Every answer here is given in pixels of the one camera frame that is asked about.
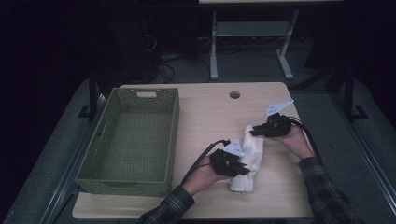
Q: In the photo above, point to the white cloth with brown print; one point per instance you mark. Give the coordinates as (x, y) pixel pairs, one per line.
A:
(252, 152)

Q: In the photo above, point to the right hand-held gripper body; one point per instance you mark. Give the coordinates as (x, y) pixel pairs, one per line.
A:
(278, 124)

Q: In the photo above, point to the black metal stand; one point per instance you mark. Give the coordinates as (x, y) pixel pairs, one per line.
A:
(92, 93)
(349, 93)

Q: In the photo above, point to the green woven basket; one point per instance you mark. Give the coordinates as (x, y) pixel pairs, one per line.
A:
(137, 137)

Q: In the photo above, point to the person's left hand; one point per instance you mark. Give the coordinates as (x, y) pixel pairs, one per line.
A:
(202, 177)

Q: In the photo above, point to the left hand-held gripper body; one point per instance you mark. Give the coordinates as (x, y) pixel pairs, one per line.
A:
(224, 161)

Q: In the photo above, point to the person's right hand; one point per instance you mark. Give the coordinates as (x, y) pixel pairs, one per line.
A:
(295, 143)

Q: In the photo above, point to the aluminium floor rail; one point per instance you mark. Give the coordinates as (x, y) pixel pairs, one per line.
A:
(67, 174)
(364, 146)

